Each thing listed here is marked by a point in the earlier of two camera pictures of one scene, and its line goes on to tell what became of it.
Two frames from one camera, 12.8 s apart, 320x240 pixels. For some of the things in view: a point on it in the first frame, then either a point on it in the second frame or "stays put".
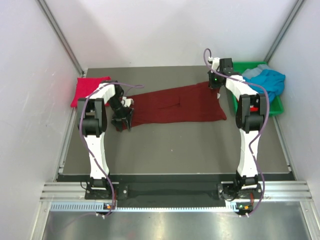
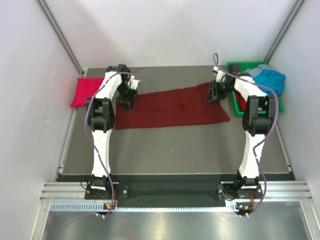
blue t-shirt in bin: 272,81 stays put
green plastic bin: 275,104 stays put
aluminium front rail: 288,190 stays put
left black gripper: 117,119 → 127,102
